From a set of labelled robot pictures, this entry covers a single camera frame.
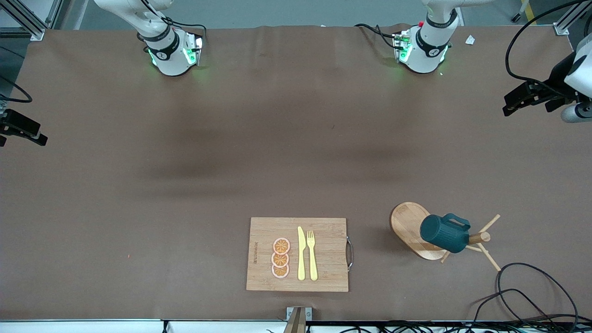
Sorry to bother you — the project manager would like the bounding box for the thin black cable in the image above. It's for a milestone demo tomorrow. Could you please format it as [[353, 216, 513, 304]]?
[[0, 74, 33, 103]]

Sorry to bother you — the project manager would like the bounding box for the teal cup yellow inside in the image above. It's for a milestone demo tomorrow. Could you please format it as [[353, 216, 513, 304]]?
[[420, 213, 471, 253]]

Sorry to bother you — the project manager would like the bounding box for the black base cable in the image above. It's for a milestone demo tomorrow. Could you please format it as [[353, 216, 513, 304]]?
[[355, 23, 399, 50], [160, 18, 207, 44]]

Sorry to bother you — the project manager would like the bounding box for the wooden mug rack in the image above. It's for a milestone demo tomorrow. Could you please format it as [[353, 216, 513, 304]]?
[[390, 202, 502, 272]]

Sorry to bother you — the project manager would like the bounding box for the aluminium frame post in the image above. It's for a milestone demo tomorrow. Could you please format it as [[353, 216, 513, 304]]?
[[0, 0, 61, 41], [553, 0, 592, 37]]

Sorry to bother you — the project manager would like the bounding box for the yellow plastic fork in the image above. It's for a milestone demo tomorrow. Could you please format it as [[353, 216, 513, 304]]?
[[307, 230, 319, 282]]

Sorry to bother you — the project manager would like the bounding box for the brown table cover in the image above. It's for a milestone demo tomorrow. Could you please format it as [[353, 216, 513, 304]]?
[[0, 23, 592, 322]]

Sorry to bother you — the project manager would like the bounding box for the yellow plastic knife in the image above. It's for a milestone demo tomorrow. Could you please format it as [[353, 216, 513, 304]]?
[[297, 226, 306, 281]]

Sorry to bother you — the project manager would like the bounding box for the bamboo cutting board metal handle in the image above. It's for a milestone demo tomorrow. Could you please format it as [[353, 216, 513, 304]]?
[[246, 217, 354, 293]]

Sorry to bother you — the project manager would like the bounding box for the long black looped cable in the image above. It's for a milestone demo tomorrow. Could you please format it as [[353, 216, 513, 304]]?
[[472, 263, 580, 331]]

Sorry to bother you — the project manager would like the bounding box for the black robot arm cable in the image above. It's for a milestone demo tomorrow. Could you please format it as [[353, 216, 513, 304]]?
[[505, 0, 592, 98]]

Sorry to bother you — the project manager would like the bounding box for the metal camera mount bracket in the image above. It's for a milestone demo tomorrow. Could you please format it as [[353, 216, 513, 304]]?
[[286, 307, 313, 333]]

